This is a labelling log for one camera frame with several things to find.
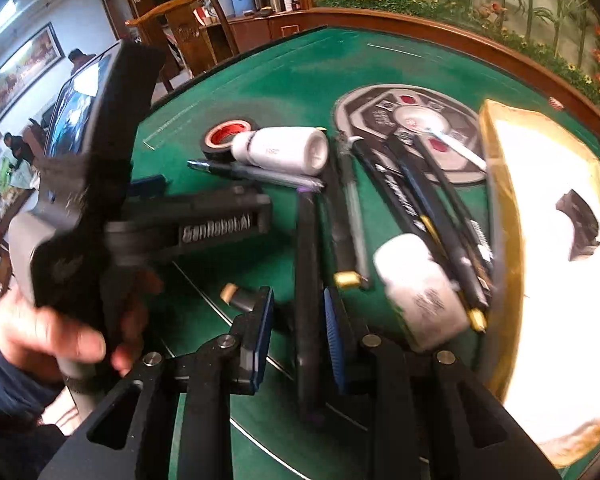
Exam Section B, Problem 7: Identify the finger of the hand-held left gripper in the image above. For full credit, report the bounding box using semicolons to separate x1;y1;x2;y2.
130;174;170;198

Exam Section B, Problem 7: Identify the small black item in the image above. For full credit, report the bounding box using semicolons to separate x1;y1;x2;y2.
555;189;600;262

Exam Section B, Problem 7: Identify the black and clear gel pen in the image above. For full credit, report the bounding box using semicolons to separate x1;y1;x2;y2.
187;159;326;192

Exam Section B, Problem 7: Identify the framed wall painting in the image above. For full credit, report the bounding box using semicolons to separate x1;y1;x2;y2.
0;21;65;126

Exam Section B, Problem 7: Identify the black marker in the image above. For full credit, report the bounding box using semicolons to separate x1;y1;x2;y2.
294;192;327;425

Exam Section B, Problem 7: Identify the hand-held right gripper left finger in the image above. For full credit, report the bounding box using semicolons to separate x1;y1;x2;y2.
37;286;276;480

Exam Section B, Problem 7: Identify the black pen gold tip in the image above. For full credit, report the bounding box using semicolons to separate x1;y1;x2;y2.
322;160;363;290
220;282;261;313

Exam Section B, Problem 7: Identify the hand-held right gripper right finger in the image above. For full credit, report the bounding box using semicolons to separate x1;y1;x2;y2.
323;287;563;480

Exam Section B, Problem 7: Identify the yellow box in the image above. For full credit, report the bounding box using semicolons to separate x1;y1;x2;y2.
480;99;600;471

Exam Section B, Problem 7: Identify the person's left forearm blue sleeve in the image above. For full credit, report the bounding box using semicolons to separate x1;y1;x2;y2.
0;302;68;431

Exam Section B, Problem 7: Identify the white bottle black-print label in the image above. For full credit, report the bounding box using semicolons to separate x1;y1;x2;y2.
372;234;471;353

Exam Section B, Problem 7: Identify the round grey control panel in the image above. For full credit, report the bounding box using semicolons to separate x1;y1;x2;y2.
332;83;488;186

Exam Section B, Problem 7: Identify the white plastic bottle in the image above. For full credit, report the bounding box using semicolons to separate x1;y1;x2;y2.
230;126;329;177

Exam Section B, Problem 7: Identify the wooden chair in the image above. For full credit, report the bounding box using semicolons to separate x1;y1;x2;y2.
125;0;241;93

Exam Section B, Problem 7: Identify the black tape roll red core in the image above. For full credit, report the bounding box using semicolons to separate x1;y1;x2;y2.
201;117;261;163

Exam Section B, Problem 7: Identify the person's left hand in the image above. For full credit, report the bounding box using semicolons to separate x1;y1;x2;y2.
0;270;163;378

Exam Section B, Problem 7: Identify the black pen white print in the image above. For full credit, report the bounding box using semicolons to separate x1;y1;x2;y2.
352;137;487;333

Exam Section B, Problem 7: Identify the wooden sideboard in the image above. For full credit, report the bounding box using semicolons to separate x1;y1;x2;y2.
200;7;316;76

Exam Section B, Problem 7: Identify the person's dark clothing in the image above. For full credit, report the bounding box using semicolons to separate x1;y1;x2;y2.
0;410;81;480

